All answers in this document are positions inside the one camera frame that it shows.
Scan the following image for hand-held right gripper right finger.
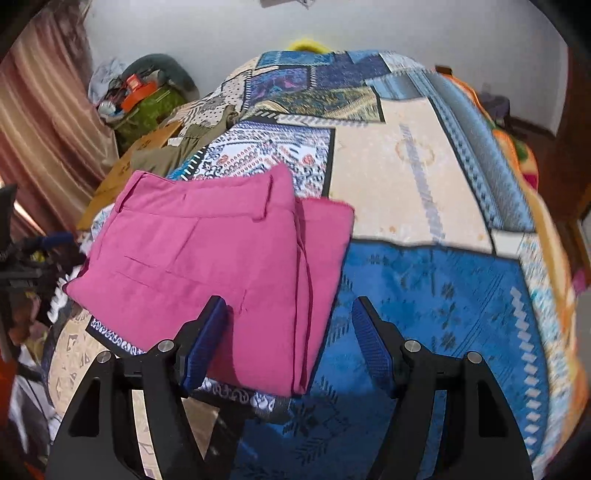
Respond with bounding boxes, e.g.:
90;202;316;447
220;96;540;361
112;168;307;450
351;295;536;480

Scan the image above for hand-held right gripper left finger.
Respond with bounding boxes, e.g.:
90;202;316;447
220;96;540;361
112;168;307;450
46;295;230;480

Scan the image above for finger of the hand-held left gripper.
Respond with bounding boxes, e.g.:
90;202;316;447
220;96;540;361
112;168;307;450
18;232;85;283

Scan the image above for pink pants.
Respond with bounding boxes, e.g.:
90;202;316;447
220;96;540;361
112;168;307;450
62;162;355;397

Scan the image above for olive green pants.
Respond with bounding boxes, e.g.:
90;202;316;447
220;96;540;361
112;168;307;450
131;105;241;179

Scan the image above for brown wooden lap desk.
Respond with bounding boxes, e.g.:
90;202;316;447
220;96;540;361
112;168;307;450
76;121;184;232

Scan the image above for striped pink curtain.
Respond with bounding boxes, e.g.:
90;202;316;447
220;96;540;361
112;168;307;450
0;9;116;241

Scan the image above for green patterned storage box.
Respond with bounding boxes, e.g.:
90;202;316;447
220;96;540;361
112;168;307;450
113;88;195;154

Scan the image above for orange box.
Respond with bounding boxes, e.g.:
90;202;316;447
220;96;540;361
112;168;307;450
122;74;158;110

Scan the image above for blue patchwork blanket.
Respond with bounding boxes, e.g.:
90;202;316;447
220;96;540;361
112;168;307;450
44;48;555;480

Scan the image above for light blue cloth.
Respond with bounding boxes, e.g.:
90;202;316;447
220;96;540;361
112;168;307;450
88;58;126;100

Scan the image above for grey pillow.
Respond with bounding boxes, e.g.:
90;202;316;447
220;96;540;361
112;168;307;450
124;53;201;100

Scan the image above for grey backpack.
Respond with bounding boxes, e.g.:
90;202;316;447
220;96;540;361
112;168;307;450
478;92;514;126

